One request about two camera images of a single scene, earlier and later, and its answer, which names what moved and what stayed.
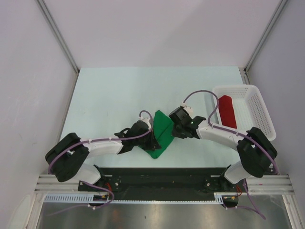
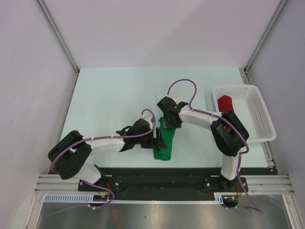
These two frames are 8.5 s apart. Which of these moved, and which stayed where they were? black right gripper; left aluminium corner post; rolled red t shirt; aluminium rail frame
Moved: black right gripper
Stayed: rolled red t shirt; aluminium rail frame; left aluminium corner post
